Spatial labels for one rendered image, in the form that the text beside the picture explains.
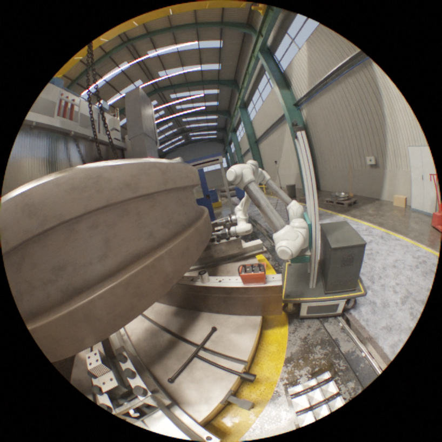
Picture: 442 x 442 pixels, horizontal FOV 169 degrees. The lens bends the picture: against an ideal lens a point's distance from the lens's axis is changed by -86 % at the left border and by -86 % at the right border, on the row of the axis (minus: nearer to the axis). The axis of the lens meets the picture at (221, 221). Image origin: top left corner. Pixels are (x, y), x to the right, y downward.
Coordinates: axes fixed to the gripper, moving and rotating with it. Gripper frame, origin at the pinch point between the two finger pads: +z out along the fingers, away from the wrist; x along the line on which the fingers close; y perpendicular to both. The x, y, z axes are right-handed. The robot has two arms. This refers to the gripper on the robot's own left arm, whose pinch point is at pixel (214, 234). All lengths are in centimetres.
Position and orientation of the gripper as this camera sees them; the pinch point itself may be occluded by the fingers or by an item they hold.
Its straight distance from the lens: 149.9
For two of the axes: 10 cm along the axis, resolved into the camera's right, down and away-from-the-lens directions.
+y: 2.3, 9.4, 2.4
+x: 1.6, -2.8, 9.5
